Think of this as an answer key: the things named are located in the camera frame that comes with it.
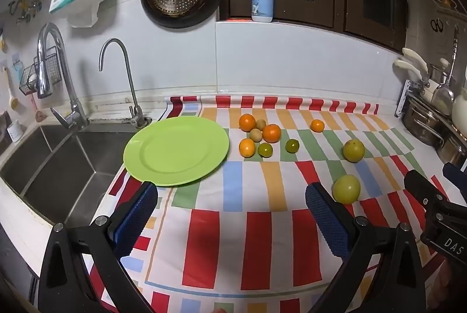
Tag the white jar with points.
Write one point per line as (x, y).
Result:
(460, 108)

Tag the white cup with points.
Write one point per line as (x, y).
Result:
(14, 131)

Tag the brown-spotted yellow-green jujube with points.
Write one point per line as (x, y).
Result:
(353, 150)

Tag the steel kitchen rack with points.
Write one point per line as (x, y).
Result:
(403, 98)

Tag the stainless steel pot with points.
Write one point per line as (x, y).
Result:
(452, 150)
(423, 123)

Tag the small orange mandarin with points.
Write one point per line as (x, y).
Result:
(317, 125)

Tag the striped colourful tablecloth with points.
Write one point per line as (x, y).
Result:
(255, 243)

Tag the large chrome pull-down faucet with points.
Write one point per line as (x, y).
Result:
(44, 79)

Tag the oblong orange mandarin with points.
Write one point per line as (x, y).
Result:
(247, 147)

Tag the white garlic bulb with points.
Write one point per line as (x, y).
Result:
(32, 79)

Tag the white yellow dish brush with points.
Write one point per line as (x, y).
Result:
(12, 101)

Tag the small pink object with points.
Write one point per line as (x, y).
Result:
(40, 114)

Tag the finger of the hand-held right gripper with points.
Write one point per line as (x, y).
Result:
(419, 185)
(454, 174)

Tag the small brown kiwi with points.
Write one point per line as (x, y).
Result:
(260, 124)
(255, 134)

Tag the small green tangerine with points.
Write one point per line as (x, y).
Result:
(265, 149)
(292, 145)

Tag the person's right hand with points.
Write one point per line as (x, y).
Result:
(443, 280)

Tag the metal wall tap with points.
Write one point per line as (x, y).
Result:
(27, 16)

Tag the stainless steel sink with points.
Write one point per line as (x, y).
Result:
(54, 181)

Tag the slim chrome gooseneck faucet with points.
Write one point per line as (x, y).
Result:
(135, 112)

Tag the blue wall sticker hook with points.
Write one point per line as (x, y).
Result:
(16, 61)

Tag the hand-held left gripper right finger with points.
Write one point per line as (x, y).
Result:
(328, 222)

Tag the green plastic plate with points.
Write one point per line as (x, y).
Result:
(175, 152)

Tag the white plastic bag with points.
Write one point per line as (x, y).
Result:
(85, 16)

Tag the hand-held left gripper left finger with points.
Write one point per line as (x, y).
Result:
(137, 214)

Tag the smooth yellow-green jujube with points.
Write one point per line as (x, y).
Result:
(346, 189)

